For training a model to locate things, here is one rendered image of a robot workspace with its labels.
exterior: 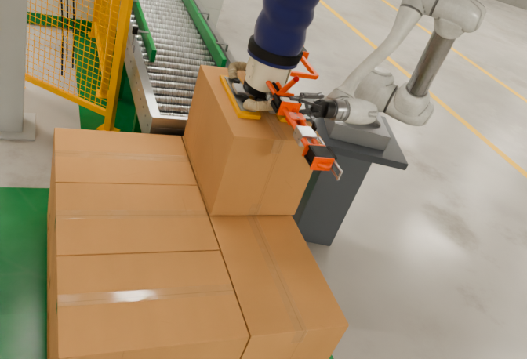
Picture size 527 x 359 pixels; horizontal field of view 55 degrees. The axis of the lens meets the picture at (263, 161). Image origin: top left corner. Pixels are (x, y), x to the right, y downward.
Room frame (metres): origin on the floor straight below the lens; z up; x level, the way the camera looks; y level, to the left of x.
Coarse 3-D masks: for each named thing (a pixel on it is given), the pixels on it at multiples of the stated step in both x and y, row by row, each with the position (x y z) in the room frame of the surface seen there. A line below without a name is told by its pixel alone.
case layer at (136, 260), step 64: (64, 192) 1.48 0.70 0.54; (128, 192) 1.61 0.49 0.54; (192, 192) 1.75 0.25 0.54; (64, 256) 1.18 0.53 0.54; (128, 256) 1.27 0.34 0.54; (192, 256) 1.38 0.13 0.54; (256, 256) 1.50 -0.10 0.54; (64, 320) 0.95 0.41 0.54; (128, 320) 1.02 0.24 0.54; (192, 320) 1.11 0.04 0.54; (256, 320) 1.20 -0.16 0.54; (320, 320) 1.30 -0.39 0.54
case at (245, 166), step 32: (224, 96) 1.92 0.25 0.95; (192, 128) 2.06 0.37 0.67; (224, 128) 1.73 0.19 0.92; (256, 128) 1.75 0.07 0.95; (288, 128) 1.84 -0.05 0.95; (192, 160) 1.96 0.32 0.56; (224, 160) 1.65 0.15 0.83; (256, 160) 1.70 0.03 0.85; (288, 160) 1.76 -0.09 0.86; (224, 192) 1.65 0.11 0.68; (256, 192) 1.72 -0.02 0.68; (288, 192) 1.79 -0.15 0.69
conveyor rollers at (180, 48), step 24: (144, 0) 3.85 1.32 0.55; (168, 0) 4.10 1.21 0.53; (168, 24) 3.58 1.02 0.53; (192, 24) 3.70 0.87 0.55; (144, 48) 3.00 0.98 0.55; (168, 48) 3.15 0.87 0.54; (192, 48) 3.33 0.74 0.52; (168, 72) 2.81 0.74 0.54; (192, 72) 2.90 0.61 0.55; (168, 96) 2.49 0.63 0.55; (192, 96) 2.62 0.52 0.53
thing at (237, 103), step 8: (224, 80) 2.04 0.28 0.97; (232, 80) 2.06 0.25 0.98; (240, 80) 2.10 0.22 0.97; (224, 88) 1.99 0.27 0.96; (232, 88) 1.98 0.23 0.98; (232, 96) 1.91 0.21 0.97; (240, 96) 1.92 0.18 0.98; (248, 96) 1.90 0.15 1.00; (232, 104) 1.86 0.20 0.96; (240, 104) 1.86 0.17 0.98; (240, 112) 1.80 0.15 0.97; (248, 112) 1.82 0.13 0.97; (256, 112) 1.85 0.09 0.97
